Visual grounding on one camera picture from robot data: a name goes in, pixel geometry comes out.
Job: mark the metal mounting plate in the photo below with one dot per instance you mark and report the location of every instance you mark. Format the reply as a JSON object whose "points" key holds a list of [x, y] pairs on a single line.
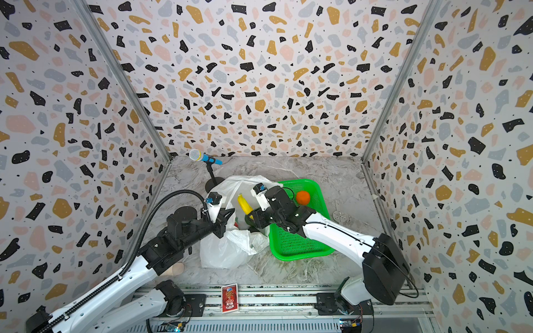
{"points": [[341, 218]]}

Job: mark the green circuit board left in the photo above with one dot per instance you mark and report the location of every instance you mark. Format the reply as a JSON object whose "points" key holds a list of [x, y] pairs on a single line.
{"points": [[174, 326]]}

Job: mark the circuit board right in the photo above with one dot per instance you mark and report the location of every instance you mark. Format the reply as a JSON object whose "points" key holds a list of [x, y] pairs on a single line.
{"points": [[350, 326]]}

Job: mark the green plastic perforated basket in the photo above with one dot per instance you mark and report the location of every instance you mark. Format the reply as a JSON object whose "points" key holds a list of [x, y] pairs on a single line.
{"points": [[289, 247]]}

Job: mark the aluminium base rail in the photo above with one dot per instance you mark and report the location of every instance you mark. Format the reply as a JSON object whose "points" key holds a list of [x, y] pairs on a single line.
{"points": [[302, 308]]}

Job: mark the aluminium corner post right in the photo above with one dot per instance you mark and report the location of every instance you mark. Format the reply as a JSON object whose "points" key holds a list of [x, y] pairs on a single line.
{"points": [[428, 18]]}

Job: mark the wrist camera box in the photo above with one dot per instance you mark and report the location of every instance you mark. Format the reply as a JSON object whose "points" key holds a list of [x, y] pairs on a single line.
{"points": [[258, 192], [214, 204]]}

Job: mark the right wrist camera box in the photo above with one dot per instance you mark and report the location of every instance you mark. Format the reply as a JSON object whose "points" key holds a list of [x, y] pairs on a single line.
{"points": [[258, 192]]}

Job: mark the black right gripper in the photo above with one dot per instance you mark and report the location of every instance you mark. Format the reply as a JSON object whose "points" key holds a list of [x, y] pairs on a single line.
{"points": [[258, 218]]}

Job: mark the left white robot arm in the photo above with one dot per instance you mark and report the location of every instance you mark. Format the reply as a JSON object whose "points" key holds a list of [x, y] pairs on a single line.
{"points": [[102, 310]]}

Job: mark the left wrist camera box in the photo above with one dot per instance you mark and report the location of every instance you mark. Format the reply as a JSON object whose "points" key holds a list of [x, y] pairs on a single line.
{"points": [[214, 204]]}

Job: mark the red playing card box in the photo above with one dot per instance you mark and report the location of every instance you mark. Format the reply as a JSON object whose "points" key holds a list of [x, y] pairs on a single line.
{"points": [[230, 301]]}

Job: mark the aluminium corner post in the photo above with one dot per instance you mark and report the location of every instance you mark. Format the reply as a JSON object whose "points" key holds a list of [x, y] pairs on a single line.
{"points": [[83, 11], [428, 18]]}

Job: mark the orange tangerine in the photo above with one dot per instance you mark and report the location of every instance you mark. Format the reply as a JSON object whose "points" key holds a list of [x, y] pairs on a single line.
{"points": [[303, 197]]}

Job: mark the white plastic bag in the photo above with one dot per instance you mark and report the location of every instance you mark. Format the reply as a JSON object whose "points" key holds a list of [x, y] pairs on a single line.
{"points": [[240, 242]]}

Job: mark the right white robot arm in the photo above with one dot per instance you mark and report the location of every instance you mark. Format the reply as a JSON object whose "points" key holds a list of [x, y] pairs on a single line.
{"points": [[384, 268]]}

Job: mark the aluminium corner post left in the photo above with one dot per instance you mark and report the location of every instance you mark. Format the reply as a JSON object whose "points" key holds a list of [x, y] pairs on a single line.
{"points": [[83, 11]]}

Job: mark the blue microphone on stand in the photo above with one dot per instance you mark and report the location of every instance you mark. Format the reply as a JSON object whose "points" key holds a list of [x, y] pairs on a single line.
{"points": [[197, 156]]}

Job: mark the yellow banana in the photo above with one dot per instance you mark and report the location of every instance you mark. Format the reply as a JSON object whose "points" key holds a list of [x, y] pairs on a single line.
{"points": [[246, 208]]}

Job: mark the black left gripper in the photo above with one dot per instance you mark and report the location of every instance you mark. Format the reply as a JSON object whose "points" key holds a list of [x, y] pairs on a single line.
{"points": [[221, 222]]}

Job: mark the beige wooden peg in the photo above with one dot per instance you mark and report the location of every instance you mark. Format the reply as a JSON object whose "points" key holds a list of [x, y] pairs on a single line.
{"points": [[175, 270]]}

